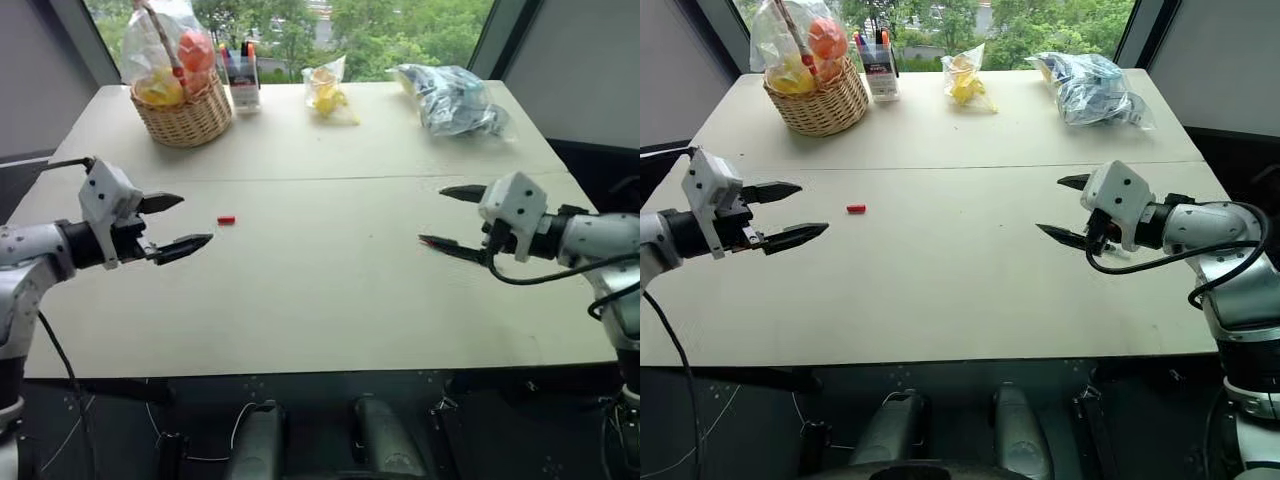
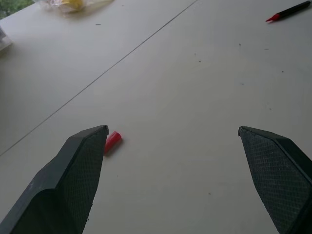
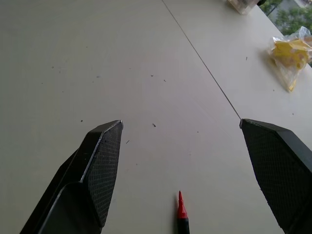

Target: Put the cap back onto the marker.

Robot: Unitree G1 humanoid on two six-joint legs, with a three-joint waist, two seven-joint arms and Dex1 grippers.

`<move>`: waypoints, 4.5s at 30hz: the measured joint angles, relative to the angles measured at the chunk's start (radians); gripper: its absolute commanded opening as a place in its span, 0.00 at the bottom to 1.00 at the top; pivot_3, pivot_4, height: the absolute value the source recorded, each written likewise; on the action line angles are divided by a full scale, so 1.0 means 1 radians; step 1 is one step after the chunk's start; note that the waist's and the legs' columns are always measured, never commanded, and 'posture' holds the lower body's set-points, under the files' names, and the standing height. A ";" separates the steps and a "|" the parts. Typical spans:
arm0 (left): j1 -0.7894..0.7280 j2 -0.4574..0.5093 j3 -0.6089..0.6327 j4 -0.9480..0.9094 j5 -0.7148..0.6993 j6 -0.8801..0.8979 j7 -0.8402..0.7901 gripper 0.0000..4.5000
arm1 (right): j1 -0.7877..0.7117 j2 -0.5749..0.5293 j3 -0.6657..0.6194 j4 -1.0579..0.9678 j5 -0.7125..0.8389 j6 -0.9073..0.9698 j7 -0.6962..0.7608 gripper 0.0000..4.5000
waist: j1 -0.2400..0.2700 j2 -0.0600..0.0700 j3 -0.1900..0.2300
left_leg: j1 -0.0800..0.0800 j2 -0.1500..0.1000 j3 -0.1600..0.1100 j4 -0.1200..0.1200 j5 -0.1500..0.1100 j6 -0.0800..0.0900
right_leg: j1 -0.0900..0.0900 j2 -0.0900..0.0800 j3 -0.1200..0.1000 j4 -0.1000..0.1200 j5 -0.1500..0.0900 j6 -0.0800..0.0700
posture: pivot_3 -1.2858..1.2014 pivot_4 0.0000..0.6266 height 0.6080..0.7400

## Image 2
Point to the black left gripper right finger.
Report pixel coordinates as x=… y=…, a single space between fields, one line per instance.
x=275 y=175

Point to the red pen cap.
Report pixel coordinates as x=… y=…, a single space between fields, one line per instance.
x=111 y=142

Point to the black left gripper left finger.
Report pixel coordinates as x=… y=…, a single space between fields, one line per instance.
x=65 y=180

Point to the black pen with red tip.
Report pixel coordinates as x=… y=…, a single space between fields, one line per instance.
x=290 y=10

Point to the clear plastic bag with yellow contents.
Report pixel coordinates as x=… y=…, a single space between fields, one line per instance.
x=73 y=5

